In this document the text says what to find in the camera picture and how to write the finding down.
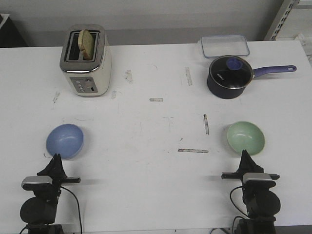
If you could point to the metal shelf upright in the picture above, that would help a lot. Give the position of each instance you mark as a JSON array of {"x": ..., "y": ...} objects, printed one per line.
[{"x": 280, "y": 18}]

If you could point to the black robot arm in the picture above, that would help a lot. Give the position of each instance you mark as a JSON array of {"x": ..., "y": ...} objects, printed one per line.
[
  {"x": 39, "y": 212},
  {"x": 261, "y": 203}
]

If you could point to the clear rectangular plastic container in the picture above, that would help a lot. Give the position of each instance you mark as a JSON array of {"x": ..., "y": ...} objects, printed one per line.
[{"x": 221, "y": 45}]

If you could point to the cream two-slot toaster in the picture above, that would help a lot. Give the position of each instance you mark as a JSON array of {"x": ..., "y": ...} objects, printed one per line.
[{"x": 87, "y": 78}]

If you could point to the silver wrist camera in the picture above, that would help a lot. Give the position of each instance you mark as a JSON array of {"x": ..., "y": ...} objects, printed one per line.
[
  {"x": 258, "y": 180},
  {"x": 37, "y": 183}
]

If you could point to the bread slice in toaster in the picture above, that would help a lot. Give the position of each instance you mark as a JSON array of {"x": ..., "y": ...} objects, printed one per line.
[{"x": 86, "y": 44}]

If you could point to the green bowl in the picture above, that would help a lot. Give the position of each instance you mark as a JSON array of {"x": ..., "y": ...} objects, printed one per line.
[{"x": 244, "y": 135}]

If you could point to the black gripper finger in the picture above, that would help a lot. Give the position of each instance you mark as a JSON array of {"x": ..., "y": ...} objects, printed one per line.
[
  {"x": 53, "y": 161},
  {"x": 243, "y": 155},
  {"x": 248, "y": 159},
  {"x": 59, "y": 161}
]

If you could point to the glass pot lid blue knob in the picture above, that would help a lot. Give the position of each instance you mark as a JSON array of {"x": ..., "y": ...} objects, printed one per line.
[{"x": 231, "y": 72}]

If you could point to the dark blue saucepan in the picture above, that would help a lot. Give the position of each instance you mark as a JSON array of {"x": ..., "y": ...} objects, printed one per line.
[{"x": 226, "y": 93}]

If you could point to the blue bowl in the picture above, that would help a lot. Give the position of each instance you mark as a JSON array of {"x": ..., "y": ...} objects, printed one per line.
[{"x": 66, "y": 140}]

